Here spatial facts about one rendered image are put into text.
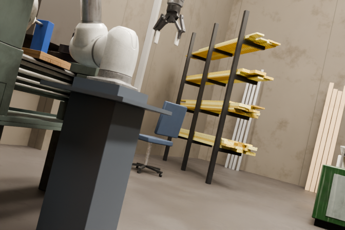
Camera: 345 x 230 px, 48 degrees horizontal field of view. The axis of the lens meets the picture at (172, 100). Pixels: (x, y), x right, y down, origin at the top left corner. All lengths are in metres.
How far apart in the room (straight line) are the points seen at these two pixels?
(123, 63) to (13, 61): 0.49
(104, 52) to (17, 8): 0.41
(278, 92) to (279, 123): 0.78
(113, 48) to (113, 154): 0.47
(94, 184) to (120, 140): 0.22
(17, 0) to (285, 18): 9.21
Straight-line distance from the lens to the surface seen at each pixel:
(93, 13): 1.92
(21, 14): 1.87
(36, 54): 2.15
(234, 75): 5.72
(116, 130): 1.68
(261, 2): 10.93
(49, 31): 2.41
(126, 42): 1.76
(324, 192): 4.52
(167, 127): 5.21
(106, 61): 1.76
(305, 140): 9.89
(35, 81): 2.18
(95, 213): 1.73
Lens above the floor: 0.68
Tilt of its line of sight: 4 degrees up
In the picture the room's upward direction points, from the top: 13 degrees clockwise
